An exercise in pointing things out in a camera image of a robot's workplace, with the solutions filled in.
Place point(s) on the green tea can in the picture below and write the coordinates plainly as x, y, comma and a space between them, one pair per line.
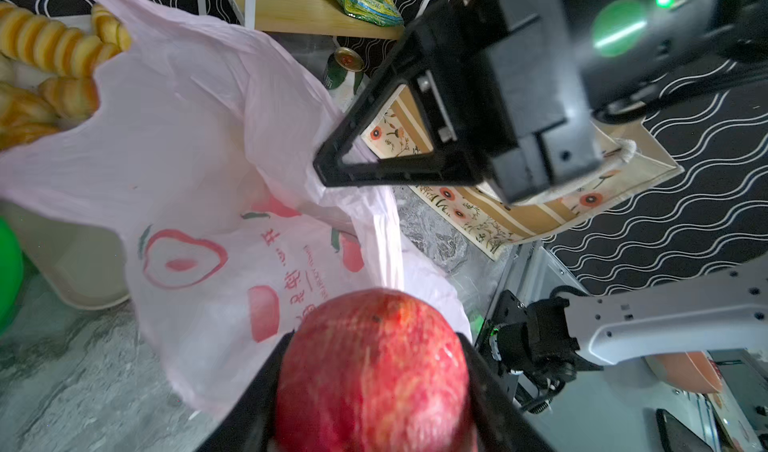
344, 76

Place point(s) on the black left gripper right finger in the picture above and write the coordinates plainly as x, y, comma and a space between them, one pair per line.
499, 424

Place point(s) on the braided golden bread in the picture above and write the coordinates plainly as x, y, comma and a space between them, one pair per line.
25, 117

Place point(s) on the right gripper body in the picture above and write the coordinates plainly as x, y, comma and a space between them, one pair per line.
525, 83

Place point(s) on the braided pale bread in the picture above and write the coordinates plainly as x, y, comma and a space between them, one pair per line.
71, 98

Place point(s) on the white wooden shelf rack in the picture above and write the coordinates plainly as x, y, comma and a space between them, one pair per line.
315, 17

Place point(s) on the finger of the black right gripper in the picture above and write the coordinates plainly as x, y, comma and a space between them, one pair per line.
431, 68

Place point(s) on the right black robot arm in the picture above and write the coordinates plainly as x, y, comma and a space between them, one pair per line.
640, 56

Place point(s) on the small red apple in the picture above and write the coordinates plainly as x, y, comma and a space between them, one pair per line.
374, 370

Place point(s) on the green plastic basket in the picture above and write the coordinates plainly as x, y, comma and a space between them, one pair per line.
12, 274

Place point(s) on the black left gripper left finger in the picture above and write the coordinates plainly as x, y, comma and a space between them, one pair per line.
249, 426

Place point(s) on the yellow pumpkin shaped bread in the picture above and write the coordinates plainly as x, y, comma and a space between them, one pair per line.
109, 29

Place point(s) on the striped long bread back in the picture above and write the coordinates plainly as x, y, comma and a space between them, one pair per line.
50, 45

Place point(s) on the white bread tray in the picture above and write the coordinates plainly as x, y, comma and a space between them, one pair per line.
81, 263

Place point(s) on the floral canvas tote bag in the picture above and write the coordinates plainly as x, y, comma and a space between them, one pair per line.
506, 210

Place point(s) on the pink peach plastic bag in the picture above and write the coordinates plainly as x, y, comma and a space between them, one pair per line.
200, 160

